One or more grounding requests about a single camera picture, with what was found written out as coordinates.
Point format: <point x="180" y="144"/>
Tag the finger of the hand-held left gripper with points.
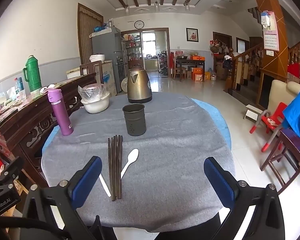
<point x="7" y="177"/>

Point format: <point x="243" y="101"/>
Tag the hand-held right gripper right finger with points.
<point x="218" y="180"/>

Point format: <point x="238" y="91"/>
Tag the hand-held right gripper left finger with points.
<point x="88" y="180"/>

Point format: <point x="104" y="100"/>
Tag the white plastic spoon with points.
<point x="105" y="187"/>
<point x="133" y="155"/>

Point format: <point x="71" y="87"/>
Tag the bundle of dark chopsticks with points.
<point x="115" y="167"/>

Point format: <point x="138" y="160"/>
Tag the dark grey utensil holder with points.
<point x="135" y="122"/>

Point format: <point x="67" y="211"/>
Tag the blue table cover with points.
<point x="220" y="122"/>

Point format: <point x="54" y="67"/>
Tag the carved wooden sideboard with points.
<point x="27" y="120"/>

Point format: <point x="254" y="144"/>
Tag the grey tablecloth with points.
<point x="165" y="142"/>

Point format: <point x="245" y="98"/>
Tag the purple thermos bottle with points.
<point x="61" y="115"/>

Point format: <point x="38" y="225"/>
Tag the white plastic bowl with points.
<point x="95" y="106"/>

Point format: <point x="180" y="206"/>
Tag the white step stool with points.
<point x="252" y="111"/>

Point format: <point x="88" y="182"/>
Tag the dark wooden stool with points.
<point x="293" y="142"/>

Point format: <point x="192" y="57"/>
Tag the plastic-wrapped steel pot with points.
<point x="91" y="92"/>

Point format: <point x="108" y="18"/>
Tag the red plastic chair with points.
<point x="277" y="115"/>

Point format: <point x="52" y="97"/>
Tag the plastic bottle with teal label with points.
<point x="18" y="86"/>

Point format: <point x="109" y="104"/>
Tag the blue plastic sheet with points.
<point x="298" y="120"/>

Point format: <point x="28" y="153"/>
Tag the small electric fan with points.
<point x="124" y="85"/>

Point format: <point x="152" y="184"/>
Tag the white freezer with blue print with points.
<point x="108" y="77"/>

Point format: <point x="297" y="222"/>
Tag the clear water jug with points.
<point x="213" y="75"/>

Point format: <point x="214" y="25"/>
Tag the green thermos jug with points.
<point x="33" y="75"/>

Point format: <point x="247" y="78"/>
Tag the cream armchair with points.
<point x="280" y="92"/>

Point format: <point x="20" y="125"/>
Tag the orange cardboard box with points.
<point x="197" y="75"/>

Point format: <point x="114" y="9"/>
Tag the bronze electric kettle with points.
<point x="140" y="85"/>

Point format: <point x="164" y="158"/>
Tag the cream chest freezer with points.
<point x="73" y="73"/>

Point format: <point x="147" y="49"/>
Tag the dark wooden chair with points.
<point x="90" y="68"/>

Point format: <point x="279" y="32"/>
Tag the wooden staircase railing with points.
<point x="242" y="65"/>

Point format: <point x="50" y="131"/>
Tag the dark wooden side table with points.
<point x="190" y="61"/>

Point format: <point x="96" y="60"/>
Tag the white rice cooker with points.
<point x="97" y="58"/>

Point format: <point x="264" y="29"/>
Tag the orange wooden pillar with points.
<point x="270" y="62"/>

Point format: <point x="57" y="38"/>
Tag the grey refrigerator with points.
<point x="102" y="47"/>

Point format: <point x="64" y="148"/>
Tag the kitchen shelf with bottles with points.
<point x="132" y="50"/>

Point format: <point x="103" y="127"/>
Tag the brown door curtain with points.
<point x="88" y="35"/>

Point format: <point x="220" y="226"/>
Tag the pendant ceiling lamp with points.
<point x="127" y="7"/>
<point x="186" y="4"/>
<point x="156" y="5"/>

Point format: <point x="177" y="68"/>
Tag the framed wall picture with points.
<point x="192" y="34"/>

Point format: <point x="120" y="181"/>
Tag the pink wall calendar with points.
<point x="271" y="37"/>

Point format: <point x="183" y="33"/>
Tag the round wall clock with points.
<point x="139" y="24"/>

